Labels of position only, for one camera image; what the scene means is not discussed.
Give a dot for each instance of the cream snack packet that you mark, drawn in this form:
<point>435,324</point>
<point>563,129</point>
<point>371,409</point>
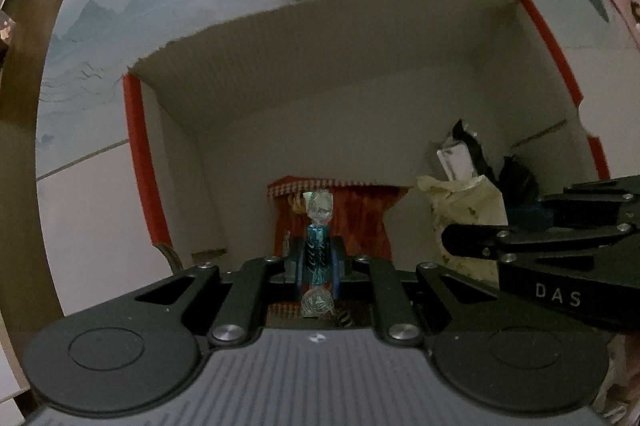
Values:
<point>470,206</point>

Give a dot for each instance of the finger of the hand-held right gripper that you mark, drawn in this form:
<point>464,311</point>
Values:
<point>595,203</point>
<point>525,240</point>

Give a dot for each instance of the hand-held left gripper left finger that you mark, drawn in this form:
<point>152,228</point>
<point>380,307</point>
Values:
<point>296,263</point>

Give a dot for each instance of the red snack packet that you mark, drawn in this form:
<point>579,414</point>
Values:
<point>357,216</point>

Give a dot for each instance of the black packet white label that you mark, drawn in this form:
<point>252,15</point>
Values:
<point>457,161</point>

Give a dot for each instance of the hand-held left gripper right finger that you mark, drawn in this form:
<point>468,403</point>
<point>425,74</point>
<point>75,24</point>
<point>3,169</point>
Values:
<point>341,266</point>

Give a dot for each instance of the blue candy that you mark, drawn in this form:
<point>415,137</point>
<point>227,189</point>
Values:
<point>317,251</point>

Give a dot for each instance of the black blue snack packet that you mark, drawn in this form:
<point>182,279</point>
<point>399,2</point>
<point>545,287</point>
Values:
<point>522,191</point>

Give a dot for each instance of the grey cardboard box red edges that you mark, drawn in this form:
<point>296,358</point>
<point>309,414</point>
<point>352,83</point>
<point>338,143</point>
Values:
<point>325,71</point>

